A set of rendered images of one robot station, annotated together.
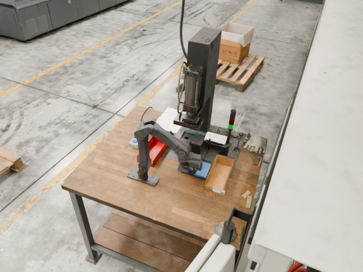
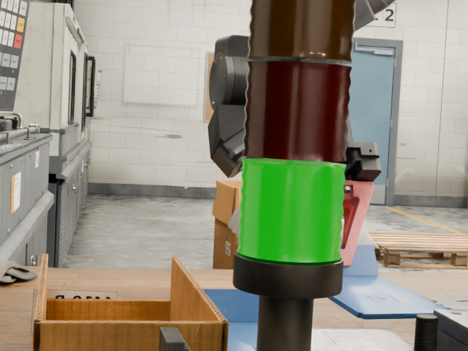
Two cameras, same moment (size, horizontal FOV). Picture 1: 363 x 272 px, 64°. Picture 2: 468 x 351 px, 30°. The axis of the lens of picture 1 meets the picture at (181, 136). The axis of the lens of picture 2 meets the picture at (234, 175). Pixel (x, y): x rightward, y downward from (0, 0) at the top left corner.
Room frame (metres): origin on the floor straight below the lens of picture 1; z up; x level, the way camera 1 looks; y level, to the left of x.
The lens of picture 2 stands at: (1.89, -0.52, 1.10)
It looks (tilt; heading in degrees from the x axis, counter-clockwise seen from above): 4 degrees down; 149
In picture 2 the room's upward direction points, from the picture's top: 3 degrees clockwise
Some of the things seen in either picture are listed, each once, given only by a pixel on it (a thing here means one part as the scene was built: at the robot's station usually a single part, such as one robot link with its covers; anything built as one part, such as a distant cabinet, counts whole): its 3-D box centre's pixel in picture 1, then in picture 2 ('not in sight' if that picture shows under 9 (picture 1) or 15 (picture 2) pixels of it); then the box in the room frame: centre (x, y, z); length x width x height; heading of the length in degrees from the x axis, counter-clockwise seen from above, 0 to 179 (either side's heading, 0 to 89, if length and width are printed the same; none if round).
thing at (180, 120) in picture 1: (192, 103); not in sight; (1.64, -0.07, 1.22); 0.26 x 0.18 x 0.30; 160
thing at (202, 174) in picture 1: (202, 169); (260, 326); (1.32, -0.15, 0.93); 0.15 x 0.07 x 0.03; 161
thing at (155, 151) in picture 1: (153, 150); not in sight; (1.49, 0.19, 0.93); 0.25 x 0.12 x 0.06; 160
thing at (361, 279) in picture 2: not in sight; (368, 277); (1.35, -0.06, 0.97); 0.15 x 0.07 x 0.03; 163
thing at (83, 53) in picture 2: not in sight; (86, 94); (-5.11, 2.23, 1.21); 0.86 x 0.10 x 0.79; 157
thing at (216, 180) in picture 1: (220, 174); (112, 333); (1.29, -0.26, 0.93); 0.25 x 0.13 x 0.08; 160
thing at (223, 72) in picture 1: (227, 66); not in sight; (4.74, -0.74, 0.07); 1.20 x 1.00 x 0.14; 154
